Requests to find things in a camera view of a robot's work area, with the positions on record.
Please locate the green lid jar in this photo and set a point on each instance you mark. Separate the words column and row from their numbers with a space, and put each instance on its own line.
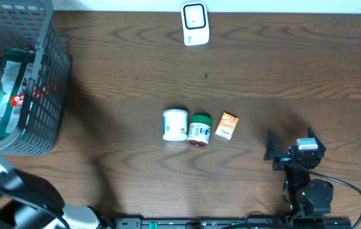
column 199, row 130

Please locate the white plastic jar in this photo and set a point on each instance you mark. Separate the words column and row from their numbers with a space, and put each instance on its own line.
column 175, row 125

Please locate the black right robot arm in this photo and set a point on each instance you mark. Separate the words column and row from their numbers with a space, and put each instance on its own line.
column 307, row 196

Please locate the red white snack bar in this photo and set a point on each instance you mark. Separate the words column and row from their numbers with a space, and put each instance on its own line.
column 19, row 99

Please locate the white barcode scanner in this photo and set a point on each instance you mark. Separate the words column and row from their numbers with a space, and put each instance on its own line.
column 195, row 23

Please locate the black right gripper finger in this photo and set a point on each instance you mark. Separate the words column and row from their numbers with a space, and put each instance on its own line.
column 270, row 152
column 311, row 134

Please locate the black mounting rail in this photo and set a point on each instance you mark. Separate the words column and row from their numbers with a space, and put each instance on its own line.
column 137, row 223

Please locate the green white wipes pack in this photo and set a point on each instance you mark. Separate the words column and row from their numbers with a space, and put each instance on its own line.
column 14, row 79

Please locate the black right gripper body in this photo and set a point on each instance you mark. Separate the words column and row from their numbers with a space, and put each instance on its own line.
column 281, row 163

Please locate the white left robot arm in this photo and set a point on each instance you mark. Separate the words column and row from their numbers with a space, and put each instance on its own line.
column 28, row 201

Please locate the orange tissue pack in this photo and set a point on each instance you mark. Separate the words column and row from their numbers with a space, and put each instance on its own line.
column 226, row 126

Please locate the grey plastic mesh basket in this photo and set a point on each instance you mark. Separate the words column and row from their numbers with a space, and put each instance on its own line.
column 28, row 26

